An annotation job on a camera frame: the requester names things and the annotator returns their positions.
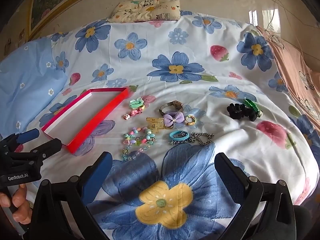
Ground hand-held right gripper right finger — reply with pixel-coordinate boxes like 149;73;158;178
214;152;297;240

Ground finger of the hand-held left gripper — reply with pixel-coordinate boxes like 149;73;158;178
19;139;62;161
11;128;40;146

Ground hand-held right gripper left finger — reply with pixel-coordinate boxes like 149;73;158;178
26;152;113;240

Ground translucent bead bracelet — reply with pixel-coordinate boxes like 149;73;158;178
121;145;151;162

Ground silver chain bracelet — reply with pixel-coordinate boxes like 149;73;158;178
171;132;215;147

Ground red cardboard box tray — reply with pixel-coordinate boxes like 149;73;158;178
41;87;129;154

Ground pastel bead bracelet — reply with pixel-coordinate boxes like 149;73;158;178
122;127;157;147

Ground blue hair tie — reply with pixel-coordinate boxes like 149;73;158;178
169;130;190;142

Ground pink hair clips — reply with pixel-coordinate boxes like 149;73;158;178
124;108;141;120

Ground yellow hair claw clip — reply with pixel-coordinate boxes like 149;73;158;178
146;116;167;133

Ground purple bow hair clip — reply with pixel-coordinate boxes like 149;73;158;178
162;112;185;128

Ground person's left hand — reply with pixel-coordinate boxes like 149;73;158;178
0;184;33;225

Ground light blue pillow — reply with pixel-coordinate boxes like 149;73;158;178
0;38;69;137

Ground black scrunchie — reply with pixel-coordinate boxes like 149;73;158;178
226;103;258;122

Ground green hair clip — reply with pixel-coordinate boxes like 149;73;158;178
243;98;263;118

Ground gold wrist watch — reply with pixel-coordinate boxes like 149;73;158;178
159;100;184;115

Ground floral bed sheet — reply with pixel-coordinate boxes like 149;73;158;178
0;10;320;240

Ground pink blanket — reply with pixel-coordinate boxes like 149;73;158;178
255;25;320;124

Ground panda print pillow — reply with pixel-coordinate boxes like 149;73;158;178
107;0;181;23

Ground gold and white ring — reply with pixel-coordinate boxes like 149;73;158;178
184;114;197;127

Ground green hair tie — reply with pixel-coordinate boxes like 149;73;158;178
129;97;145;109

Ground framed wall painting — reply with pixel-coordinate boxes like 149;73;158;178
29;0;93;34

